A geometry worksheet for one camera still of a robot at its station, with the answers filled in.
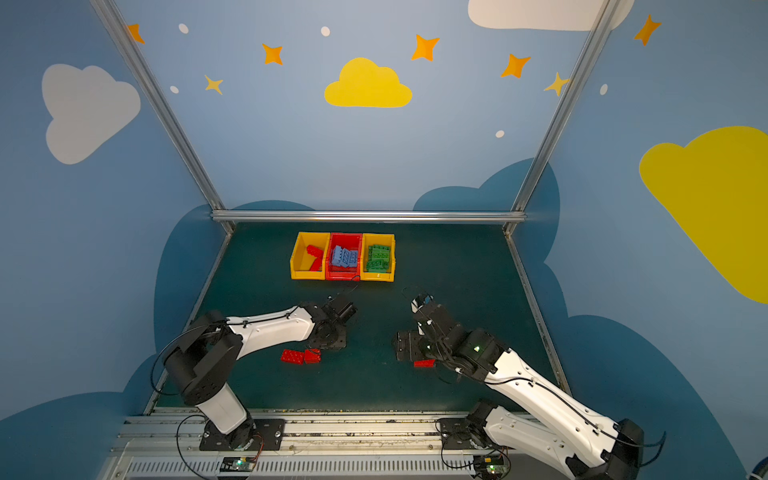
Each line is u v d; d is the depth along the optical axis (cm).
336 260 105
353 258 111
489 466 71
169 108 86
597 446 40
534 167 102
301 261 110
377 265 106
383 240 110
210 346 51
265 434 75
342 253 107
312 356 86
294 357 86
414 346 65
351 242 108
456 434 75
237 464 70
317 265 108
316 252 111
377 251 108
